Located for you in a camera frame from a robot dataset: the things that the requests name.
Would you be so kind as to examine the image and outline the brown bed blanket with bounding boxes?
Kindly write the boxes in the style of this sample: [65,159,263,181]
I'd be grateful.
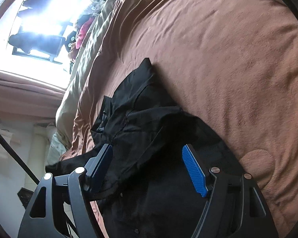
[64,0,298,237]

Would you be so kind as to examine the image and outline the dark hanging garment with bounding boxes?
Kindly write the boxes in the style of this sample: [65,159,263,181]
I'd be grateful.
[17,0,81,21]

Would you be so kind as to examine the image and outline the dark hanging jacket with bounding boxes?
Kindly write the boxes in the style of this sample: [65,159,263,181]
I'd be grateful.
[8,32,66,57]

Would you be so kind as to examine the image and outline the beige duvet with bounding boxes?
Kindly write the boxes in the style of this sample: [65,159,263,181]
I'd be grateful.
[56,0,116,150]

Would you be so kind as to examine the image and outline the pink clothes on sill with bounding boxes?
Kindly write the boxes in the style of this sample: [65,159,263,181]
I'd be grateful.
[75,17,94,49]

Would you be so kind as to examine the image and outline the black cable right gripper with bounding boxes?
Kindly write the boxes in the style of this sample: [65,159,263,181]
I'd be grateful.
[0,123,78,231]

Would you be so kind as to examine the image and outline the black button-up shirt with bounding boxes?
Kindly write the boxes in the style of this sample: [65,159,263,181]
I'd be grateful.
[45,59,243,237]

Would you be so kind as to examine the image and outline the black plush toy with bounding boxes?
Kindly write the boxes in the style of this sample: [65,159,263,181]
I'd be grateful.
[64,31,77,53]

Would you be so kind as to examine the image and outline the light patterned pillow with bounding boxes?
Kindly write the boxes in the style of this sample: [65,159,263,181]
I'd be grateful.
[46,133,67,165]

